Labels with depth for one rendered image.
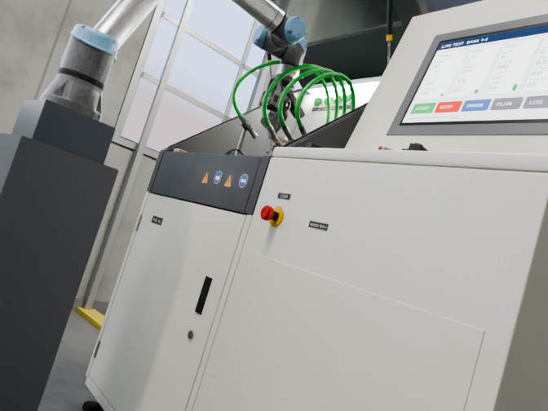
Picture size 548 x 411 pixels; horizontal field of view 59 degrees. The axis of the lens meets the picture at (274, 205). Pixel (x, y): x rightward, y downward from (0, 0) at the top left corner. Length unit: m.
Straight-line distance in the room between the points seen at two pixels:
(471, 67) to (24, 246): 1.17
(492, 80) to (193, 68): 2.50
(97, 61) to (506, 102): 0.98
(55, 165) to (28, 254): 0.21
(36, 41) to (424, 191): 2.54
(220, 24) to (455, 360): 3.15
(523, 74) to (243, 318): 0.85
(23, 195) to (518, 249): 1.00
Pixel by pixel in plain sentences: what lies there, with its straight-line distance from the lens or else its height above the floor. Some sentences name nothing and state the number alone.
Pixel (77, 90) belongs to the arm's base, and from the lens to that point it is 1.32.
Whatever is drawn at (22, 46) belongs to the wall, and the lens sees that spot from 3.07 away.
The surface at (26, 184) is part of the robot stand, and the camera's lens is 1.23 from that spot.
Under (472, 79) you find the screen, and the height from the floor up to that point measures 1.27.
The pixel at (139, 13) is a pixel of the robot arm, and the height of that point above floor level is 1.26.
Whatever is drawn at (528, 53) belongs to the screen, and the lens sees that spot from 1.32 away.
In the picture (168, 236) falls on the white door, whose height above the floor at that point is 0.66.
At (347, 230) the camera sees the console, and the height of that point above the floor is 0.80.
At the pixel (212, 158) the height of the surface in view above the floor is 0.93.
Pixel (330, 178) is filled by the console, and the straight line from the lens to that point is 1.07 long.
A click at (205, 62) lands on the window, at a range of 3.56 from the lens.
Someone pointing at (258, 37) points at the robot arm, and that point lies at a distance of 1.71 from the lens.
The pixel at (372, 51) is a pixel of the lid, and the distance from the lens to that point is 1.90.
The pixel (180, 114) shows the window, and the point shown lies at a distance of 3.42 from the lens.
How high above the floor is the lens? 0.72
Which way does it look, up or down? 5 degrees up
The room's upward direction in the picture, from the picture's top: 17 degrees clockwise
